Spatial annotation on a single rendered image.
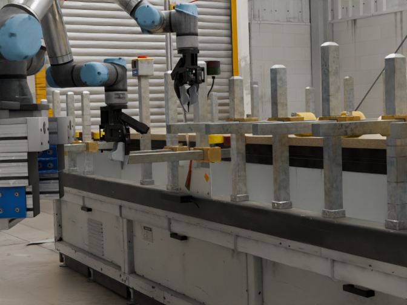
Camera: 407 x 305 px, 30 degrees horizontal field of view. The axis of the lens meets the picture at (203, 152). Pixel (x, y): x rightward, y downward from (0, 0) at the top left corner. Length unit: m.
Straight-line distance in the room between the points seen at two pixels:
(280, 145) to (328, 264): 0.38
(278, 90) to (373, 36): 10.03
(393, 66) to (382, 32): 10.27
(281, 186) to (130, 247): 1.87
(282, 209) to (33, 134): 0.75
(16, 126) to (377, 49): 10.38
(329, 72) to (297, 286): 0.92
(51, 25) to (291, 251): 1.01
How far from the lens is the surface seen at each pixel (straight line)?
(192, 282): 3.40
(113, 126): 2.47
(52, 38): 2.43
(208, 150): 2.60
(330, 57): 2.03
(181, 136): 3.27
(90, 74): 2.38
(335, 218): 2.04
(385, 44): 12.04
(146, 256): 3.84
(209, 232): 2.71
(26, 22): 2.02
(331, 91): 2.03
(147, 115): 3.13
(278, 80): 2.23
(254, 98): 4.43
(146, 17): 2.45
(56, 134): 2.55
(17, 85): 2.57
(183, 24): 2.57
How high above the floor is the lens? 0.99
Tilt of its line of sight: 3 degrees down
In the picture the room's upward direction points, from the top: 2 degrees counter-clockwise
